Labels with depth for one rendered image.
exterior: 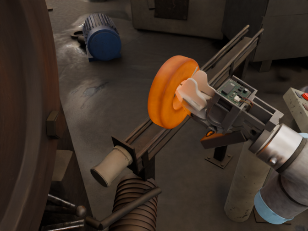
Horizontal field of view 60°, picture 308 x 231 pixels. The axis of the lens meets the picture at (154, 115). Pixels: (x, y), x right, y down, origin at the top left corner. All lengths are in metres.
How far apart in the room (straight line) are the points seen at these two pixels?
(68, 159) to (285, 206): 0.41
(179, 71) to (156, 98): 0.07
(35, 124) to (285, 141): 0.39
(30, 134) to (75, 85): 2.02
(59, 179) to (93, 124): 1.33
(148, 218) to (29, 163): 0.57
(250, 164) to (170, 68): 0.66
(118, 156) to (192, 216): 0.78
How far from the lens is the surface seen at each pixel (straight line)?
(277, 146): 0.49
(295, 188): 0.53
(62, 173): 0.52
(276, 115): 0.49
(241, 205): 1.28
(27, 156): 0.23
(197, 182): 1.49
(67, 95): 2.14
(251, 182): 1.15
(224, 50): 1.07
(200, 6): 2.83
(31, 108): 0.23
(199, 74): 0.54
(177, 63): 0.52
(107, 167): 0.65
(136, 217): 0.75
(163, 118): 0.53
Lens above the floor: 1.19
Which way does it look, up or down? 40 degrees down
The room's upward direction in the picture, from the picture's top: straight up
